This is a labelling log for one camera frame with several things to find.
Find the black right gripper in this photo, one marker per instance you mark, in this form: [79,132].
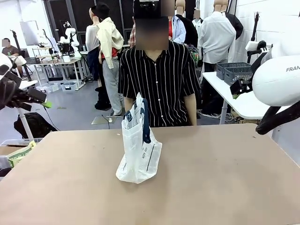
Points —
[241,87]

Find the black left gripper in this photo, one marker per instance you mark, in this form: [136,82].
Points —
[9,91]

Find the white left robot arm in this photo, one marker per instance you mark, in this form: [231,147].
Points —
[4,61]

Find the person's right forearm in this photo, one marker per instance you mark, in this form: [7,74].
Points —
[130,104]

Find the person's left forearm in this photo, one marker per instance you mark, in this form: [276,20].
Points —
[190,110]

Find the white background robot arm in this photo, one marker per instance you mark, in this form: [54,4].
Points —
[69,39]

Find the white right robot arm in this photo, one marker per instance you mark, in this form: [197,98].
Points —
[279,79]

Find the white side table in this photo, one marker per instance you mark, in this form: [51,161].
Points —
[241,103]

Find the clear plastic storage box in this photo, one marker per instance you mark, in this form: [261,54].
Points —
[69,86]
[48,87]

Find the grey plastic basket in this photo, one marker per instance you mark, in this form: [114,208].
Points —
[228,69]
[237,75]

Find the black backpack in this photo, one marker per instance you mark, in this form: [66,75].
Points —
[35,124]

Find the white stand with pole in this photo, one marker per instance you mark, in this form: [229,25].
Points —
[24,117]

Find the wooden background desk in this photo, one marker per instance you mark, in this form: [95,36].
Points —
[58,61]

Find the green and white sack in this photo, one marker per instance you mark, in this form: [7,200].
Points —
[21,153]

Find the seated person in dark shirt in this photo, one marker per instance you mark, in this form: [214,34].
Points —
[10,52]

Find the mannequin with white shirt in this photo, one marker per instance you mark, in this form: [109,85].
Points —
[216,35]

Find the black tripod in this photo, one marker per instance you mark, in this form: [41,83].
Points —
[256,25]

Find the whiteboard panel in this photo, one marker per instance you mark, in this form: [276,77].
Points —
[29,32]

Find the person in black striped shirt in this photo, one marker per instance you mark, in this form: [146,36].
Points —
[159,82]

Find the mannequin with black jacket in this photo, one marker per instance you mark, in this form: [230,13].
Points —
[187,30]

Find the mannequin with cream jacket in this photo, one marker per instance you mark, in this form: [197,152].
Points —
[105,47]

